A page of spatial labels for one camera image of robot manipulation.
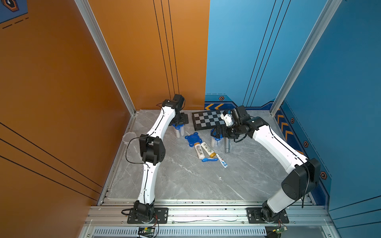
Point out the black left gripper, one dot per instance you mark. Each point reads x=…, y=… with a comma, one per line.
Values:
x=184, y=119

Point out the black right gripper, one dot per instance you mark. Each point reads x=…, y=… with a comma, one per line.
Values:
x=224, y=132

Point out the blue lid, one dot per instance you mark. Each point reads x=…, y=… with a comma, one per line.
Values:
x=217, y=137
x=193, y=139
x=177, y=127

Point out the clear plastic container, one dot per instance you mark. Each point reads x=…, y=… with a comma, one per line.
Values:
x=128, y=137
x=180, y=133
x=216, y=142

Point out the clear plastic container back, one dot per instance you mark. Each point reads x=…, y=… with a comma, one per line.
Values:
x=180, y=133

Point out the white bottle orange cap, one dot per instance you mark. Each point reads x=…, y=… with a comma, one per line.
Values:
x=199, y=151
x=208, y=150

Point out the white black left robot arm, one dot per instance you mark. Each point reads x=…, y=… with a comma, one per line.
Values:
x=152, y=152

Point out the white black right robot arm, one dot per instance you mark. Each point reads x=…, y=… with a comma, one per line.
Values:
x=302, y=172

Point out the silver microphone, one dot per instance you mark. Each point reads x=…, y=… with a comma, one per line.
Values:
x=227, y=145

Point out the black white checkerboard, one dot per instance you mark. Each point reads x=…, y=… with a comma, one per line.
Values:
x=205, y=120

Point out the toothpaste tube right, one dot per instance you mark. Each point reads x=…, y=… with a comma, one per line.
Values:
x=224, y=164

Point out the blue toothbrush middle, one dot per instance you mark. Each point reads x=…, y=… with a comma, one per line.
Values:
x=209, y=159

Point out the circuit board right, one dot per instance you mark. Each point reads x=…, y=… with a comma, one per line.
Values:
x=275, y=232

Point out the green circuit board left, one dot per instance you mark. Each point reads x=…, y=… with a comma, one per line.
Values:
x=146, y=232

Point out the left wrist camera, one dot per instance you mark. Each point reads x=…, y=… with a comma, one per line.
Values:
x=178, y=101

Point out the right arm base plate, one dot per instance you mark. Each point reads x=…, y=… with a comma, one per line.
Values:
x=253, y=214

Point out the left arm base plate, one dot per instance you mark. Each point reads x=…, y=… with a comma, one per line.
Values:
x=159, y=216

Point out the aluminium front rail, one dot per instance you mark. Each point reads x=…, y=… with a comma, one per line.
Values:
x=215, y=212

